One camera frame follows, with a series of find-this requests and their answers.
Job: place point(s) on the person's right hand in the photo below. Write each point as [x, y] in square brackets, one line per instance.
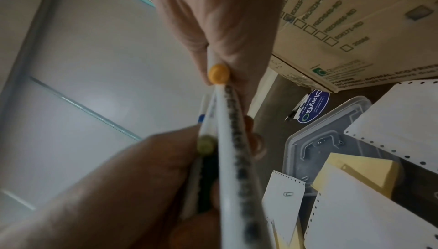
[102, 210]

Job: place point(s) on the person's left hand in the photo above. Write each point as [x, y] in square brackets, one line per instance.
[222, 12]

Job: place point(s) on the white highlighter orange band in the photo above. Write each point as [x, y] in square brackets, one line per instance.
[219, 75]

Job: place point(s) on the white highlighter blue band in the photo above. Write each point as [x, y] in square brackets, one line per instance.
[205, 107]

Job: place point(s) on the white highlighter green band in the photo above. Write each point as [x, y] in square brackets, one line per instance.
[206, 143]

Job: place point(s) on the black slim pen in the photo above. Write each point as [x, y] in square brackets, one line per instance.
[291, 116]

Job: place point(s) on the bundle of markers and pens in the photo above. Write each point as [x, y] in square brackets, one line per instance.
[236, 175]

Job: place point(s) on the clear plastic container lid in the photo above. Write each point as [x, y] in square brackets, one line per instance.
[308, 145]

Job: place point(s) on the white perforated paper sheet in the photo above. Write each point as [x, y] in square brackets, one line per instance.
[280, 215]

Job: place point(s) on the pile of white papers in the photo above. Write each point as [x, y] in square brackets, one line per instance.
[359, 215]

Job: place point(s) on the frosted glass partition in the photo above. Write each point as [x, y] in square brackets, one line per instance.
[102, 53]

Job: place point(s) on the round blue sticker card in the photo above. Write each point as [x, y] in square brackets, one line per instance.
[313, 107]

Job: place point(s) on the large printed cardboard box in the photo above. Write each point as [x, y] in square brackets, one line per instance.
[359, 26]

